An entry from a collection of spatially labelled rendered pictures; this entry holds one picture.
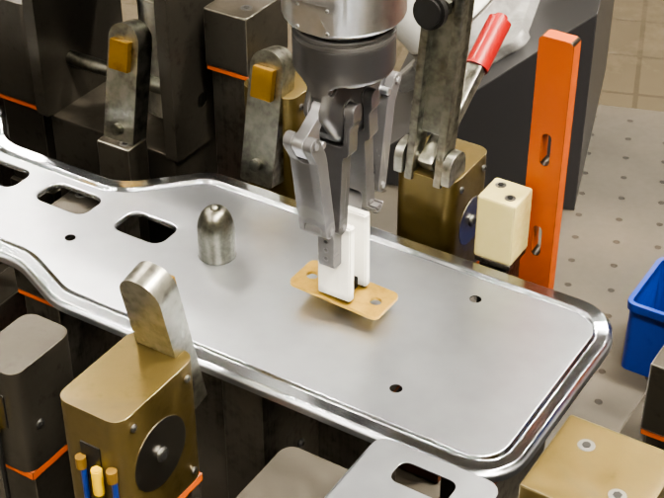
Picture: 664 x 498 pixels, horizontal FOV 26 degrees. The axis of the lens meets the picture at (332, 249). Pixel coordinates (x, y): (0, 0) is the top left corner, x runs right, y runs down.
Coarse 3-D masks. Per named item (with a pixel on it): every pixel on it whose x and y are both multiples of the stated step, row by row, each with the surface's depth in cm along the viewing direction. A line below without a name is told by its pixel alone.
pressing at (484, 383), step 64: (0, 128) 139; (0, 192) 130; (128, 192) 130; (192, 192) 130; (256, 192) 129; (0, 256) 123; (64, 256) 122; (128, 256) 122; (192, 256) 122; (256, 256) 122; (384, 256) 122; (448, 256) 121; (128, 320) 115; (192, 320) 115; (256, 320) 115; (320, 320) 115; (384, 320) 115; (448, 320) 115; (512, 320) 115; (576, 320) 115; (256, 384) 109; (320, 384) 108; (384, 384) 108; (448, 384) 108; (512, 384) 108; (576, 384) 109; (448, 448) 103; (512, 448) 103
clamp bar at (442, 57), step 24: (432, 0) 113; (456, 0) 115; (432, 24) 113; (456, 24) 115; (432, 48) 119; (456, 48) 116; (432, 72) 119; (456, 72) 118; (432, 96) 120; (456, 96) 119; (432, 120) 121; (456, 120) 121; (408, 144) 122; (408, 168) 123
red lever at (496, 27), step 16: (496, 16) 126; (480, 32) 126; (496, 32) 125; (480, 48) 125; (496, 48) 125; (480, 64) 124; (464, 80) 124; (480, 80) 125; (464, 96) 124; (464, 112) 124; (432, 144) 122; (432, 160) 122
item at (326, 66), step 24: (312, 48) 100; (336, 48) 99; (360, 48) 99; (384, 48) 101; (312, 72) 101; (336, 72) 100; (360, 72) 101; (384, 72) 102; (312, 96) 102; (336, 96) 102; (360, 96) 106; (336, 120) 103
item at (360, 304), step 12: (312, 264) 118; (300, 276) 117; (300, 288) 116; (312, 288) 116; (360, 288) 116; (372, 288) 116; (384, 288) 116; (336, 300) 114; (360, 300) 115; (384, 300) 115; (360, 312) 113; (372, 312) 113; (384, 312) 114
